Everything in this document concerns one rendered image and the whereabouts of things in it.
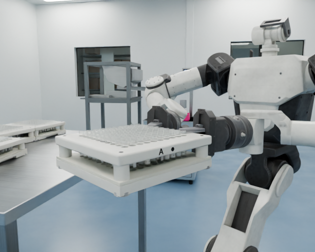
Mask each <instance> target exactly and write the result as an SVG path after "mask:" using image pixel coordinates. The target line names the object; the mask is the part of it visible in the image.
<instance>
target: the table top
mask: <svg viewBox="0 0 315 252"><path fill-rule="evenodd" d="M79 131H81V130H66V133H65V134H60V135H53V136H49V137H46V138H44V139H40V140H37V141H34V142H28V143H25V144H24V145H25V149H27V154H26V155H22V156H20V157H17V158H11V159H9V160H6V161H3V162H1V163H0V226H4V227H5V226H7V225H8V224H10V223H12V222H13V221H15V220H17V219H18V218H20V217H22V216H23V215H25V214H27V213H28V212H30V211H32V210H34V209H35V208H37V207H39V206H40V205H42V204H44V203H45V202H47V201H49V200H50V199H52V198H54V197H55V196H57V195H59V194H60V193H62V192H64V191H65V190H67V189H69V188H70V187H72V186H74V185H76V184H77V183H79V182H81V181H82V180H84V179H82V178H80V177H78V176H76V175H74V174H72V173H70V172H68V171H65V170H63V169H59V168H58V167H57V161H56V159H57V156H59V145H57V144H56V140H55V137H56V136H61V135H69V134H76V133H79Z"/></svg>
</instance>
